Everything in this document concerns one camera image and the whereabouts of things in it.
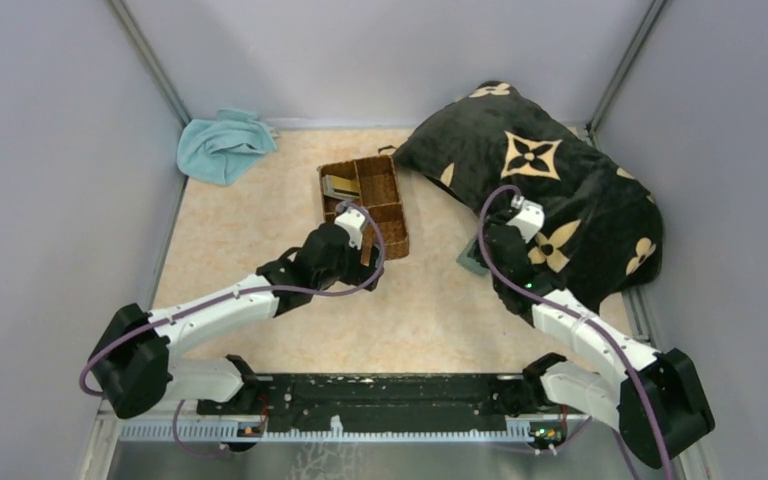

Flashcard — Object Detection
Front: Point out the green leather card holder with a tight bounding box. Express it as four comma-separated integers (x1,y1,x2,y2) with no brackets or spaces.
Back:
456,236,489,277

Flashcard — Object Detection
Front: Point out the brown woven divided basket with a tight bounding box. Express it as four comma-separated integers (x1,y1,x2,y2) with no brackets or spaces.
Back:
317,154,410,260

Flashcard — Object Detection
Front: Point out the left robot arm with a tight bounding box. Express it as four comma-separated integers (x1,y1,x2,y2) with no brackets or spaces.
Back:
79,215,386,419

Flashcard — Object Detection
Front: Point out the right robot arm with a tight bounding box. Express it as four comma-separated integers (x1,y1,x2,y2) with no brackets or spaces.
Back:
477,222,716,469

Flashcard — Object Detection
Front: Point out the gold card stack in basket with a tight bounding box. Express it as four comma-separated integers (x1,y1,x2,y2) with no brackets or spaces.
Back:
321,174,361,201

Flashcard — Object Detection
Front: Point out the black floral pillow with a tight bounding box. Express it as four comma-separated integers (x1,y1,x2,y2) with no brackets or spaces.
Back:
392,80,665,310

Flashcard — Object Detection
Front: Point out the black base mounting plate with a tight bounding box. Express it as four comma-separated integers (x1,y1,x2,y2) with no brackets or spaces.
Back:
197,373,562,417

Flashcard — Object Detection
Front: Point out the light blue cloth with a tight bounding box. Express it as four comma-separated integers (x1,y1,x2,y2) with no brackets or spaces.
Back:
176,108,280,186

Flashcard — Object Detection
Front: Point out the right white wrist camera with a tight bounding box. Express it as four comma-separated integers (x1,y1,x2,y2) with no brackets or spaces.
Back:
506,195,545,243

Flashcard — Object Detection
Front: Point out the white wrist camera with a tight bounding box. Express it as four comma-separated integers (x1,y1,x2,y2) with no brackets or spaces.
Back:
334,201,368,250
506,195,545,243

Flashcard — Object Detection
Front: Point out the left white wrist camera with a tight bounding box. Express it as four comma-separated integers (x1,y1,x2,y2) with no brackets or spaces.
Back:
334,201,368,250

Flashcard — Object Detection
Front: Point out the aluminium frame rail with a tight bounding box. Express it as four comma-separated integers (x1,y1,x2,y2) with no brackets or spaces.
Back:
118,405,588,449

